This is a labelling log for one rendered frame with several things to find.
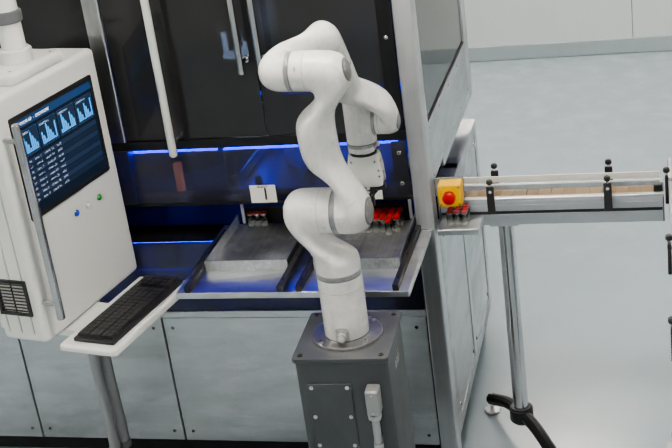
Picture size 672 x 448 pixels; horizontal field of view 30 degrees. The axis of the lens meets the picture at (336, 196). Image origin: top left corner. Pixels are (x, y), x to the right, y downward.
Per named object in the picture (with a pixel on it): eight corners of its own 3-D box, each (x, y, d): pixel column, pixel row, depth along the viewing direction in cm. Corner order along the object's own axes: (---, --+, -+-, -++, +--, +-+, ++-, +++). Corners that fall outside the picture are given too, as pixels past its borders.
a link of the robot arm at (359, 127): (383, 135, 351) (351, 135, 354) (377, 90, 346) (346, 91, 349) (375, 146, 344) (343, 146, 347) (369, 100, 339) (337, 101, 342)
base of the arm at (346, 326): (376, 352, 326) (368, 288, 319) (305, 352, 330) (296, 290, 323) (388, 316, 343) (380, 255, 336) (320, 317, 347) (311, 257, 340)
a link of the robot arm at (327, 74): (322, 219, 332) (381, 219, 327) (309, 242, 322) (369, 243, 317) (290, 43, 309) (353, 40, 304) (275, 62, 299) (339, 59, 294)
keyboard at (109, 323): (146, 279, 398) (144, 272, 397) (183, 282, 392) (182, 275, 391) (73, 341, 365) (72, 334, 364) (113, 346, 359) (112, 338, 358)
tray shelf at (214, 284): (225, 230, 412) (224, 225, 411) (435, 225, 395) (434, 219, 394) (176, 298, 369) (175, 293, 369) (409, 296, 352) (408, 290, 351)
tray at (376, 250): (338, 222, 401) (336, 212, 400) (418, 219, 395) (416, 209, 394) (314, 270, 371) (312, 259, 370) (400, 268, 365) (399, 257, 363)
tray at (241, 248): (238, 224, 410) (236, 214, 409) (315, 222, 404) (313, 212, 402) (206, 271, 380) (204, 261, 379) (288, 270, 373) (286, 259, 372)
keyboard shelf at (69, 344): (120, 280, 406) (118, 273, 405) (194, 287, 394) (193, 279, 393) (37, 349, 369) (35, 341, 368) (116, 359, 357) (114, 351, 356)
